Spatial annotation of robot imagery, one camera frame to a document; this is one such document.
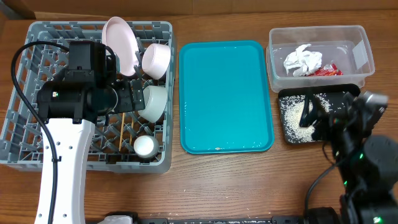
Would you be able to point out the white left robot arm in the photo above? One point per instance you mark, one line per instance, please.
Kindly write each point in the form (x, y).
(69, 107)

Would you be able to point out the white cup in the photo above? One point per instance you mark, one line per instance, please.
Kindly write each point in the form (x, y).
(146, 147)

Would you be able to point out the pink shallow bowl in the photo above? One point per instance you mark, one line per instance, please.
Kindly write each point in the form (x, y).
(156, 59)

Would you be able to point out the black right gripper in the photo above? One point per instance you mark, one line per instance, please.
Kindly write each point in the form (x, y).
(325, 117)

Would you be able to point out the large white plate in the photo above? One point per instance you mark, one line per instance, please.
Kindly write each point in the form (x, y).
(118, 35)

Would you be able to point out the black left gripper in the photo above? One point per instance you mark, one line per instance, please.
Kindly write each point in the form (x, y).
(126, 104)

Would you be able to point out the grey bowl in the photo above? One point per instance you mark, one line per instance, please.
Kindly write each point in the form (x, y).
(155, 98)

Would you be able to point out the white paper napkin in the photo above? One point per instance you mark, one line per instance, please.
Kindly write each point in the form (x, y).
(302, 62)

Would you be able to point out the black tray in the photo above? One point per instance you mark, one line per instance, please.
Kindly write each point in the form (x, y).
(330, 96)

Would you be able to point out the clear plastic waste bin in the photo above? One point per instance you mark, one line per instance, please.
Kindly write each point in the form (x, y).
(347, 47)

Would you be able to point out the wooden chopstick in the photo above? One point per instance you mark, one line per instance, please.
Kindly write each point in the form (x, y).
(121, 132)
(132, 132)

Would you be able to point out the teal plastic tray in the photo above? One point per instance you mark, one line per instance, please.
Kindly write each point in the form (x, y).
(224, 98)

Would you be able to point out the red strawberry cake wrapper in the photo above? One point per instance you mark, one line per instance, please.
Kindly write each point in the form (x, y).
(327, 70)

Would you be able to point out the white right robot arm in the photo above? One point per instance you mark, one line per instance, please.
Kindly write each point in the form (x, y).
(367, 163)

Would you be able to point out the spilled white rice grains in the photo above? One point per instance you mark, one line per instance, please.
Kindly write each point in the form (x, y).
(291, 108)

